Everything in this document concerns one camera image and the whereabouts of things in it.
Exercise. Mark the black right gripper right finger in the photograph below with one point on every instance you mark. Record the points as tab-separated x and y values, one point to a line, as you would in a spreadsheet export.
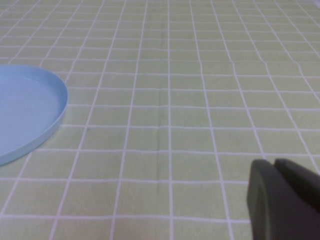
302	185

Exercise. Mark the light blue round plate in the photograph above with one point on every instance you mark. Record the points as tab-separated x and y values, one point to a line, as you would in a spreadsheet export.
25	112

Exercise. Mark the green checked tablecloth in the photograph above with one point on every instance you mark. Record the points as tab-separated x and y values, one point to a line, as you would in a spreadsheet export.
175	100

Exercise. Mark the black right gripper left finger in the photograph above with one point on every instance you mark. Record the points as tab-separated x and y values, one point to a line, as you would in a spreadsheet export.
275	215

